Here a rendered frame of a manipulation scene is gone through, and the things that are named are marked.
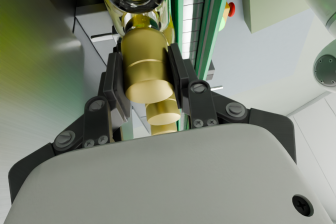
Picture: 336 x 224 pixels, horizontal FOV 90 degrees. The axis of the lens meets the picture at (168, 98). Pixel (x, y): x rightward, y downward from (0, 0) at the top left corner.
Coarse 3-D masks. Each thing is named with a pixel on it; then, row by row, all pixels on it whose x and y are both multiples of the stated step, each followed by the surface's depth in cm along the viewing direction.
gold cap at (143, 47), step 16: (128, 32) 12; (144, 32) 11; (160, 32) 12; (128, 48) 11; (144, 48) 11; (160, 48) 11; (128, 64) 11; (144, 64) 10; (160, 64) 11; (128, 80) 10; (144, 80) 10; (160, 80) 10; (128, 96) 11; (144, 96) 12; (160, 96) 12
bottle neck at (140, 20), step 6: (150, 12) 13; (126, 18) 13; (132, 18) 13; (138, 18) 13; (144, 18) 13; (150, 18) 13; (156, 18) 14; (126, 24) 13; (132, 24) 12; (138, 24) 12; (144, 24) 12; (150, 24) 13; (156, 24) 13; (126, 30) 13
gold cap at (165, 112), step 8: (152, 104) 16; (160, 104) 15; (168, 104) 16; (176, 104) 16; (152, 112) 15; (160, 112) 15; (168, 112) 15; (176, 112) 16; (152, 120) 16; (160, 120) 17; (168, 120) 17; (176, 120) 17
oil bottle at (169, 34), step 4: (172, 24) 19; (168, 28) 18; (172, 28) 19; (164, 32) 18; (168, 32) 18; (172, 32) 18; (164, 36) 18; (168, 36) 18; (172, 36) 18; (168, 40) 18; (172, 40) 18; (168, 44) 18
